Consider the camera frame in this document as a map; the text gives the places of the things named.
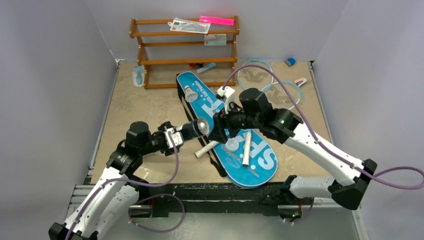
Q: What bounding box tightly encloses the wooden three-tier shelf rack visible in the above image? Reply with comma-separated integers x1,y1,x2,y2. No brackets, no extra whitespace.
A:
129,15,240,89

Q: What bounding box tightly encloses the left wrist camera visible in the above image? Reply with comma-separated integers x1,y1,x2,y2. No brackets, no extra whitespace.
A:
165,130,184,149

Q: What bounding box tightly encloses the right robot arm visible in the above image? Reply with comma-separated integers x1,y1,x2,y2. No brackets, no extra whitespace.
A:
208,86,377,210

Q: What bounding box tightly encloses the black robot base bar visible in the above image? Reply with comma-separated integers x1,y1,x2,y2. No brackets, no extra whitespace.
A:
129,182,312,221

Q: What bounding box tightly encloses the blue racket bag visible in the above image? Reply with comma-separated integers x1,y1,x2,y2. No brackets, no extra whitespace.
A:
175,71,278,188

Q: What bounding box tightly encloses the black shuttlecock tube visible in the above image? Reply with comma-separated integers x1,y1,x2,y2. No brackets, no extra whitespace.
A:
177,117,210,141

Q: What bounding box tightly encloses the red and black small object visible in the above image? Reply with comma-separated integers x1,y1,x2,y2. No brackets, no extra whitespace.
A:
188,62,204,68

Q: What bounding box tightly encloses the pink fluorescent ruler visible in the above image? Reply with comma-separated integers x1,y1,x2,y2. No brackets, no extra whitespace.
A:
199,16,235,26

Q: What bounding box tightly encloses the small white box on shelf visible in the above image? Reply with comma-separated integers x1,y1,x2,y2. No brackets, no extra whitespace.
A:
203,33,227,46

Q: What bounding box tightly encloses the clear packaged item on shelf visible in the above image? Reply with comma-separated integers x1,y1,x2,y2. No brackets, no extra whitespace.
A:
167,18,211,35

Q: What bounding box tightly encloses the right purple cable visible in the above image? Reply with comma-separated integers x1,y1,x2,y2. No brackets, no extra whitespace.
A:
221,64,424,226

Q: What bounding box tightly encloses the pink and white clip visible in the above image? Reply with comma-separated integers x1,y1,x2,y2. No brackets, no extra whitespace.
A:
293,78,308,88

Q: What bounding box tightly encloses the light blue packaged tool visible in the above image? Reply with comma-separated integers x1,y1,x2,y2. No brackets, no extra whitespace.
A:
132,65,145,88

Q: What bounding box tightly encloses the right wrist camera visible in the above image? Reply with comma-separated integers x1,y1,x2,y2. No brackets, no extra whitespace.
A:
215,86,236,114

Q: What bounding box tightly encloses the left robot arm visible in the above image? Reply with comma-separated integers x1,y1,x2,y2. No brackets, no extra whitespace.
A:
48,121,185,240

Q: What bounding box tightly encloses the far blue badminton racket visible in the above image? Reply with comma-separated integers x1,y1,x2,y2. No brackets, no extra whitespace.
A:
237,59,274,110

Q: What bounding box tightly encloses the blue and grey eraser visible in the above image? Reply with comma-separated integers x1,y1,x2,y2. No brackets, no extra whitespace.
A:
284,57,296,67

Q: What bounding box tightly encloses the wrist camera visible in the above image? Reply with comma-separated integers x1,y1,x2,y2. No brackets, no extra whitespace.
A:
215,86,236,114
165,130,184,149

